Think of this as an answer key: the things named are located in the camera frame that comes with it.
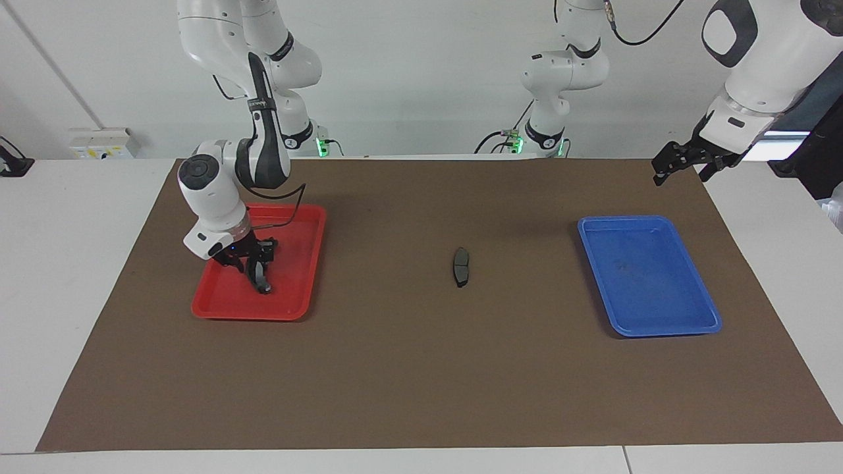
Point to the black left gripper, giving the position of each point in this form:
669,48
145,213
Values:
710,153

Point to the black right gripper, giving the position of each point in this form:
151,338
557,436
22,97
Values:
237,250

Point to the dark brake pad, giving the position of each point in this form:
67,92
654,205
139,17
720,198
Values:
462,266

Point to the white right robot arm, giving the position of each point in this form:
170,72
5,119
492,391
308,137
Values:
211,191

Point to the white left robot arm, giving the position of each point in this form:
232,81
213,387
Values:
770,59

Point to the red plastic tray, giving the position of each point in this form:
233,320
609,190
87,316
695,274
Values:
296,276

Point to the blue plastic tray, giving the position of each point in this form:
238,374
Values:
652,283

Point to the black equipment block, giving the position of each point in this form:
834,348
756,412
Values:
820,164

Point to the clear plastic bag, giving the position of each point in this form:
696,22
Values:
835,207

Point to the brown table mat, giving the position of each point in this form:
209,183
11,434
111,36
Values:
435,368

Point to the white wall power strip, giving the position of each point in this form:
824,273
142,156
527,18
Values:
105,143

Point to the black clamp bracket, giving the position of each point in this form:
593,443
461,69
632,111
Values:
14,164

